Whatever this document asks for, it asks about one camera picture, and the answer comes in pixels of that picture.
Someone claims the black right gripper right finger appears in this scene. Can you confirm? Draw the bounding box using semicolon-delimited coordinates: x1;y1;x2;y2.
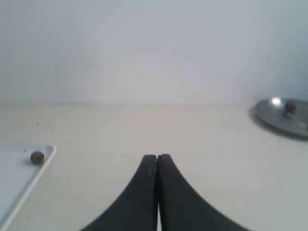
157;154;247;231

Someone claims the round metal plate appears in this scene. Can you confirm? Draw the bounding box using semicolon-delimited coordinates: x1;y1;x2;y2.
253;96;308;140

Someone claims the red meat chunk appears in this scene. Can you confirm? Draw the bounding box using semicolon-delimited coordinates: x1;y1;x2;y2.
30;151;45;166

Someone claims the white rectangular tray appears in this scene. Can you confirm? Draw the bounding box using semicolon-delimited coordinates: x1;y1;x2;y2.
0;144;57;231

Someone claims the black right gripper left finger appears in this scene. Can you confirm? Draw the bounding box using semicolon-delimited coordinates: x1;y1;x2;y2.
83;154;158;231

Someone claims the dark ball on plate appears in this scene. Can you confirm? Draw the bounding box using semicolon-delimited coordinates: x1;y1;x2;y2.
283;103;296;118

